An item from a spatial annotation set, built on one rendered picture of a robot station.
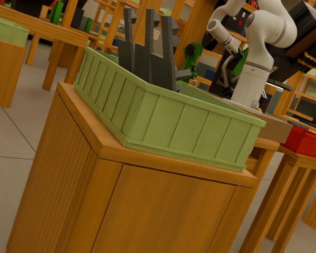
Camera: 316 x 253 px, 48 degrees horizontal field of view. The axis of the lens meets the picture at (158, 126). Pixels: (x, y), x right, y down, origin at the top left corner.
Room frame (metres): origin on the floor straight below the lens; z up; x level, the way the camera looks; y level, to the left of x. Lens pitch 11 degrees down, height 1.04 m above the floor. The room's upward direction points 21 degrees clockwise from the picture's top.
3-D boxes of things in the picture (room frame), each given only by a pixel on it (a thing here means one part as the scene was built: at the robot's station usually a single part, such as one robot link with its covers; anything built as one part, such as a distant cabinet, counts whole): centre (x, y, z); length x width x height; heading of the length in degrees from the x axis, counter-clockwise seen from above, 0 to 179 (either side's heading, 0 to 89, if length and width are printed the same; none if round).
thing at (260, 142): (1.64, -0.33, 0.83); 0.32 x 0.32 x 0.04; 39
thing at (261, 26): (1.64, -0.29, 1.24); 0.19 x 0.12 x 0.24; 107
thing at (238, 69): (2.36, -0.41, 1.17); 0.13 x 0.12 x 0.20; 129
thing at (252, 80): (1.64, -0.33, 1.03); 0.19 x 0.19 x 0.18
